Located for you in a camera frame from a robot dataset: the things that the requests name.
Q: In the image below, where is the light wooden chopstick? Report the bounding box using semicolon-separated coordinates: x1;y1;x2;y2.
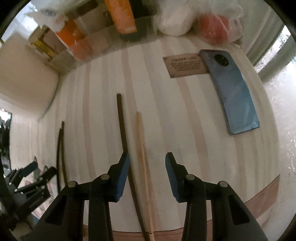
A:
136;111;155;240

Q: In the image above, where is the dark brown chopstick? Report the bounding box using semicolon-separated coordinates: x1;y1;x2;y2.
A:
60;121;68;185

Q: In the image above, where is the striped cat table mat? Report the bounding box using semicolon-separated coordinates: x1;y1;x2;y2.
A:
9;34;282;241

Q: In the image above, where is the blue smartphone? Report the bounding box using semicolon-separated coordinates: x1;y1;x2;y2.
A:
200;50;260;135

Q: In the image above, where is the cream utensil holder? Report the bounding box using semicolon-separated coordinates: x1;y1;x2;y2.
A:
1;32;59;118

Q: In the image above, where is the brown label card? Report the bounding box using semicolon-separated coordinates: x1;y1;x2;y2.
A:
163;53;209;78

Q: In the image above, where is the clear condiment tray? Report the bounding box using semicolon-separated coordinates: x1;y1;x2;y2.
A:
29;16;157;74

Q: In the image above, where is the yellow box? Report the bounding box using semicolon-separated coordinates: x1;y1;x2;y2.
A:
32;40;57;60

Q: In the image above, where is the white plastic bag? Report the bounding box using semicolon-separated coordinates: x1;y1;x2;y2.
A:
156;1;244;45

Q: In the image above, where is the white paper packet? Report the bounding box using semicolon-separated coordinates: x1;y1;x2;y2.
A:
40;7;93;61

